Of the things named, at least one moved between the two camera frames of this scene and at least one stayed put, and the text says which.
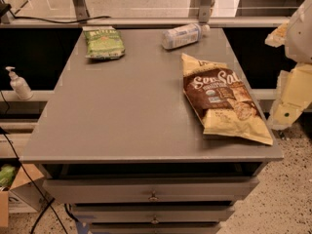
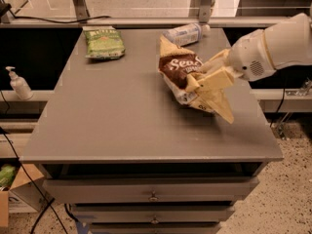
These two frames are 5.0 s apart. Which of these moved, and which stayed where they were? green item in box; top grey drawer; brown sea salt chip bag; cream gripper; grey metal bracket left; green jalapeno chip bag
Moved: brown sea salt chip bag; cream gripper
Stayed: grey metal bracket left; green jalapeno chip bag; green item in box; top grey drawer
